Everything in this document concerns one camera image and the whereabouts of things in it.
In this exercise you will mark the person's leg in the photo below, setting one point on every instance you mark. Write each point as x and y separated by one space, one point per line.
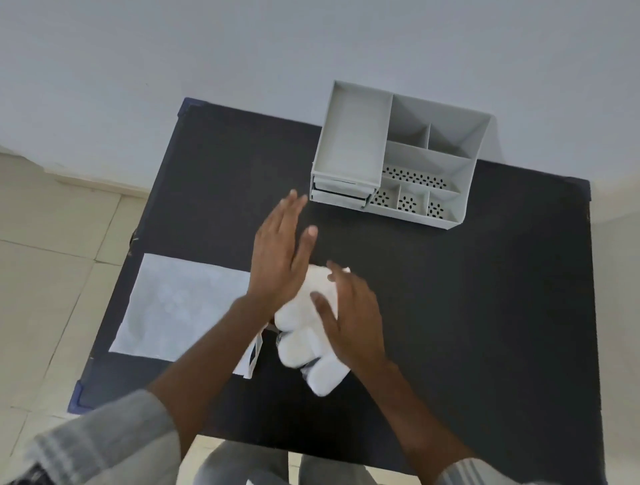
240 467
335 472

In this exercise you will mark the grey striped right sleeve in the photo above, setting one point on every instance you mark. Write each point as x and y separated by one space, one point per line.
480 474

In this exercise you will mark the grey plastic desk organizer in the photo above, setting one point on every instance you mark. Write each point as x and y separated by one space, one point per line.
425 155

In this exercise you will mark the grey striped left sleeve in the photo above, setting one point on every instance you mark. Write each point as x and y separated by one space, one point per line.
105 439

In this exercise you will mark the person's left leg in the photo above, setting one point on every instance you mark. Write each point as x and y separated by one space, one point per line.
240 467

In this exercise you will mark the white flat cloth sheet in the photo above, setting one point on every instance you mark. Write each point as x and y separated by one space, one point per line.
175 305

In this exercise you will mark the person's left hand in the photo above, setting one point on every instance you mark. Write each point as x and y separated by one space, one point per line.
275 260

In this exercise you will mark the person's right leg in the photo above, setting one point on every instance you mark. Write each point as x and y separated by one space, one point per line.
335 472

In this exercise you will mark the grey organizer drawer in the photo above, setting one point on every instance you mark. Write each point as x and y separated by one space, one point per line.
340 192

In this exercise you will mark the person's right forearm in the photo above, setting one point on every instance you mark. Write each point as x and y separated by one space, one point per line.
415 419

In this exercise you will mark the person's right hand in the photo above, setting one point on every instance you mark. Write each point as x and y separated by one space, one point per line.
357 325

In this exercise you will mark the blue table corner cap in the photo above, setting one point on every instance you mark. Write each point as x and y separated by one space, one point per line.
79 399
192 105

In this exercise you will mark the person's left forearm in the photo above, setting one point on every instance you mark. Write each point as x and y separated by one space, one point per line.
210 359

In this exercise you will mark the white cloth bundle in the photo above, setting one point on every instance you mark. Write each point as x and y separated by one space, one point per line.
300 344

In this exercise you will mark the grey striped sleeve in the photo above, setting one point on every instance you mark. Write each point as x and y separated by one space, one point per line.
105 439
480 474

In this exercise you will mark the white card with dark edge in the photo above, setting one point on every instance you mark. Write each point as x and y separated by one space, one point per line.
250 357

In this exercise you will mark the person's left thumb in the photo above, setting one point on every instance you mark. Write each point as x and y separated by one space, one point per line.
308 250

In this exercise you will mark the person's right thumb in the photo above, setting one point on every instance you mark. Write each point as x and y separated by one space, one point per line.
322 307

